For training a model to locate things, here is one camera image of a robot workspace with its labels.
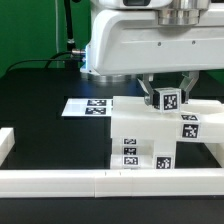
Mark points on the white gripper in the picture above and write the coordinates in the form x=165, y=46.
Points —
x=134, y=42

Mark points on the white tagged chair nut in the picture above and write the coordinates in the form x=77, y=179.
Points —
x=167, y=100

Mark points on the white chair back frame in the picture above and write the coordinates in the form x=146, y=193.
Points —
x=197, y=121

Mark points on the white chair seat plate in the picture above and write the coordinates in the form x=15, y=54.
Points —
x=155, y=154

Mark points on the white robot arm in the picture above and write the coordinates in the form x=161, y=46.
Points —
x=177, y=13

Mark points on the white marker base sheet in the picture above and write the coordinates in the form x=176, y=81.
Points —
x=86, y=107

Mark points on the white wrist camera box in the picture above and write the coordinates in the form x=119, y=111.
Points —
x=134, y=4

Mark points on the white U-shaped fence frame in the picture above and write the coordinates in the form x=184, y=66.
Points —
x=110, y=183

